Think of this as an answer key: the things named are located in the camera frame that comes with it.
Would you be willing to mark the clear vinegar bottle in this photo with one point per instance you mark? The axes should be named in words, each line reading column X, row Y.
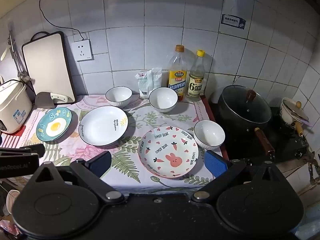
column 196, row 82

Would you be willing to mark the white cup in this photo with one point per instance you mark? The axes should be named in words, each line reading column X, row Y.
column 12, row 200

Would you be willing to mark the white cutting board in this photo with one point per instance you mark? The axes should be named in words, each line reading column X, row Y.
column 47, row 65

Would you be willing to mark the dark wall sticker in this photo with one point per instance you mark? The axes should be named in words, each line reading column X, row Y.
column 233, row 22

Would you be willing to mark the white seasoning packet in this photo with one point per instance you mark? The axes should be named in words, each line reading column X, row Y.
column 144, row 85
column 157, row 77

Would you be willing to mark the black gas stove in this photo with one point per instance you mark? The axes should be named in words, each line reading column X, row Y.
column 285, row 145

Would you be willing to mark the gas pipe valve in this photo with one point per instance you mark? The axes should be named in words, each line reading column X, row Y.
column 312, row 166

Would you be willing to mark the rabbit print plate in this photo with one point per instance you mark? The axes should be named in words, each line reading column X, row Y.
column 170, row 152

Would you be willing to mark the floral tablecloth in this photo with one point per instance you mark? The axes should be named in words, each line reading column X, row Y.
column 125, row 155

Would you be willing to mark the small enamel pot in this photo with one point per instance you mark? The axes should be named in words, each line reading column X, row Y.
column 292, row 115

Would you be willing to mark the cooking wine bottle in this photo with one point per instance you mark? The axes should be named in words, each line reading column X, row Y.
column 177, row 77

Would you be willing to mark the hanging metal utensils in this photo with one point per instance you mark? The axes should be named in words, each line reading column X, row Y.
column 16, row 55

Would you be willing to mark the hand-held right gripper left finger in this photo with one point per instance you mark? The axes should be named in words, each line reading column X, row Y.
column 101, row 161

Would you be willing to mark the white plate with black rim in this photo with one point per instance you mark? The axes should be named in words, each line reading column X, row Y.
column 102, row 127

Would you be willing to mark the black pot with glass lid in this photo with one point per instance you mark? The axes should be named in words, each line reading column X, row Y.
column 240, row 105

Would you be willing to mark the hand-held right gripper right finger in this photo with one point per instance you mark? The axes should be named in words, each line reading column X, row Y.
column 215, row 162

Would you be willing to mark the blue egg print plate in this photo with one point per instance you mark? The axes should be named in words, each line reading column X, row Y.
column 53, row 126

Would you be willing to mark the white ribbed bowl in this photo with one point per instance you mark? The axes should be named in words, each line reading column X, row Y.
column 209, row 133
column 163, row 100
column 118, row 96

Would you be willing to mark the white wall socket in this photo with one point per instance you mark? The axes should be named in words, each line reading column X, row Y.
column 82, row 50

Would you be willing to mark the white rice cooker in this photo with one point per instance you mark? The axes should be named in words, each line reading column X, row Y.
column 13, row 105

